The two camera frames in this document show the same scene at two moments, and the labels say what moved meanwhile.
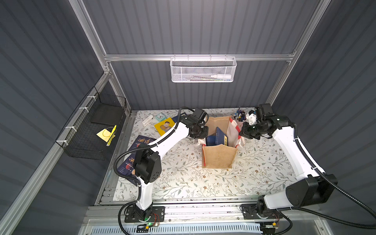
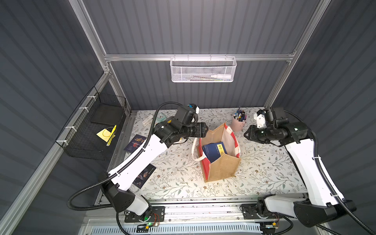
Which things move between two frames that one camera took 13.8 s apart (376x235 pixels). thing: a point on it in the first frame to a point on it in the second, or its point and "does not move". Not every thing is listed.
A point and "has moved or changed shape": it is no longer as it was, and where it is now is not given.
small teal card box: (160, 117) does not move
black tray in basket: (107, 114) does not move
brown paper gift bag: (220, 155) to (226, 166)
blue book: (176, 118) has moved or changed shape
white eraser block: (147, 119) does not move
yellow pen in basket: (111, 136) does not move
